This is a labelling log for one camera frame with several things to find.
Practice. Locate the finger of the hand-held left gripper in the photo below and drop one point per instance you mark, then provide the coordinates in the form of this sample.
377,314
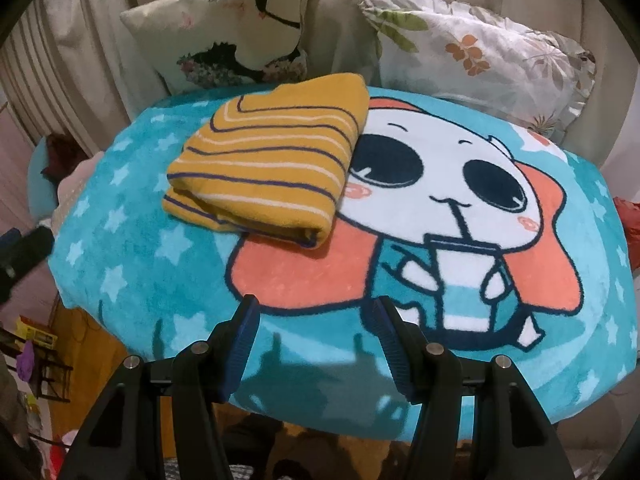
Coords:
27,255

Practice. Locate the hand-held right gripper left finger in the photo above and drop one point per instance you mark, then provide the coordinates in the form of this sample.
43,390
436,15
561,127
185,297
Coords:
242,355

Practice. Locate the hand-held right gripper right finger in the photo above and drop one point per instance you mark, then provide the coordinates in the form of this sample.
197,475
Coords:
395,360

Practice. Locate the mustard striped knit sweater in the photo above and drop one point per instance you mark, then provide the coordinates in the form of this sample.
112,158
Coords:
270,160

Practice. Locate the teal round cushion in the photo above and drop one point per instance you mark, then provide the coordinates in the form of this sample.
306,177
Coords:
39,180

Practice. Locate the yellow snack packet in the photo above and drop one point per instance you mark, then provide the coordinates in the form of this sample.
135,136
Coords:
35,332

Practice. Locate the pale pink cushion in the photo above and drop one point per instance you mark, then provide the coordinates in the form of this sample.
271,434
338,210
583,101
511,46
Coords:
75,185

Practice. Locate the purple plastic object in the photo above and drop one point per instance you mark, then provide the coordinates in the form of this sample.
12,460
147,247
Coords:
27,360

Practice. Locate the dark red cloth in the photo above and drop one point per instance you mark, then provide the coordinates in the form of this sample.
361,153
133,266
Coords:
62,152

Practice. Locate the grey checkered cloth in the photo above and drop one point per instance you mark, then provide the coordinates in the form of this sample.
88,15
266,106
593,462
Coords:
235,471

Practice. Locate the black metal rack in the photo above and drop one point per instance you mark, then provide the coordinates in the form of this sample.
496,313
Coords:
50,375

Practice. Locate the teal cartoon printed blanket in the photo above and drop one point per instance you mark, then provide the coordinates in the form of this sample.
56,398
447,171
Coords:
150,240

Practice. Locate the beige pleated curtain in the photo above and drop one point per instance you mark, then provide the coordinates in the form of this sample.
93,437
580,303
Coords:
60,60

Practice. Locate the red plastic bag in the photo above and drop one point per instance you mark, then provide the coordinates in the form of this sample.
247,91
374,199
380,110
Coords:
629,212

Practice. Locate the white bird print cushion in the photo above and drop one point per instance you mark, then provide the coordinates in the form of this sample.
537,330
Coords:
215,25

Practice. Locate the white floral ruffled pillow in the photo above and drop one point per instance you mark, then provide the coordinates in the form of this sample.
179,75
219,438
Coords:
475,60

